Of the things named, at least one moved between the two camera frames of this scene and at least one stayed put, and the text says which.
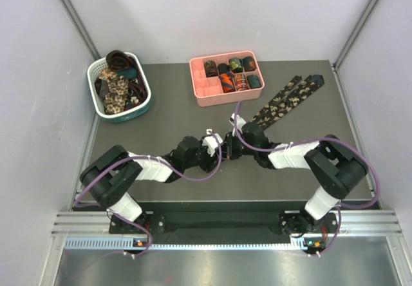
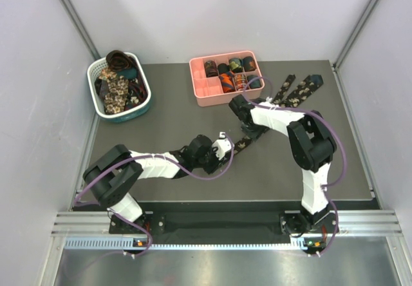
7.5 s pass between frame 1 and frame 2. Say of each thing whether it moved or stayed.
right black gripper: moved
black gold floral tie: stayed
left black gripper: stayed
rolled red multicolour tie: stayed
